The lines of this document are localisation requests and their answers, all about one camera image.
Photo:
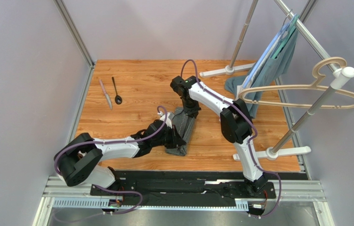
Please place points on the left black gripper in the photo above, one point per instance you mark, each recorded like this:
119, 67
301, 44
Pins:
176, 139

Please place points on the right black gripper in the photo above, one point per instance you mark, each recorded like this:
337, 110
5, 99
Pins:
191, 110

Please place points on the grey stitched cloth napkin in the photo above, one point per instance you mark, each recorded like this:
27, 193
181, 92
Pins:
184, 125

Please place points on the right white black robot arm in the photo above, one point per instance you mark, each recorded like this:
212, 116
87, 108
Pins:
236, 124

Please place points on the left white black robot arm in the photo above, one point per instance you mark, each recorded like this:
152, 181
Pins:
77, 163

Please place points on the black spoon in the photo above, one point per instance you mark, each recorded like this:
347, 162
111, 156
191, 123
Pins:
118, 98

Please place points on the teal hanging garment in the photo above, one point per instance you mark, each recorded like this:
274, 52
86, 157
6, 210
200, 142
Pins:
275, 66

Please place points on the blue clothes hanger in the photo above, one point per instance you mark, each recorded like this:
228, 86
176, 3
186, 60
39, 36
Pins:
267, 53

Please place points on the metal clothes rack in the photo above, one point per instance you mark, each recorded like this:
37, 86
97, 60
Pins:
330, 75

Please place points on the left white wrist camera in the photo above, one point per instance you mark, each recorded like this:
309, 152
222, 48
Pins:
168, 120

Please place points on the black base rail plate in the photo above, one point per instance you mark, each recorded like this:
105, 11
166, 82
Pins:
192, 188

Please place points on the pink handled knife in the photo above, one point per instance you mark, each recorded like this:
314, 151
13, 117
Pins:
106, 94

